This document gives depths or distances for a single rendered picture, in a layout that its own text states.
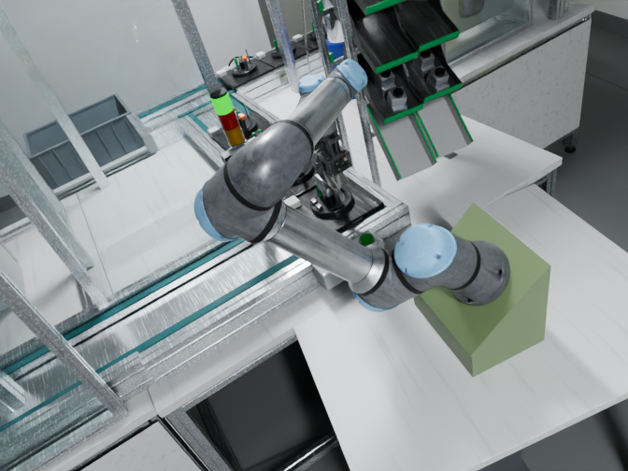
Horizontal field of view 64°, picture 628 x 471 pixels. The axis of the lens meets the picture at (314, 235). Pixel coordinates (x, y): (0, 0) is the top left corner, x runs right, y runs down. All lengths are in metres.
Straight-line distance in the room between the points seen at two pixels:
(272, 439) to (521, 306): 1.40
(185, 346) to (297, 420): 0.97
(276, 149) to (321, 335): 0.69
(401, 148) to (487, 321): 0.70
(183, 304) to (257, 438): 0.92
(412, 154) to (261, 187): 0.89
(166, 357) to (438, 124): 1.11
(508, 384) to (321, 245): 0.55
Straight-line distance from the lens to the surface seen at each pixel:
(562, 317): 1.40
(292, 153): 0.87
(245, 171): 0.86
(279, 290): 1.46
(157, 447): 1.60
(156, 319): 1.60
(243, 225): 0.93
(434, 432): 1.22
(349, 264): 1.06
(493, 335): 1.20
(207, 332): 1.44
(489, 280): 1.15
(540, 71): 2.91
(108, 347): 1.61
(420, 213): 1.70
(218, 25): 4.38
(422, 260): 1.04
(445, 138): 1.74
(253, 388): 2.46
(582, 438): 2.21
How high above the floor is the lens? 1.95
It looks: 40 degrees down
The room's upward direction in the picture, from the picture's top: 18 degrees counter-clockwise
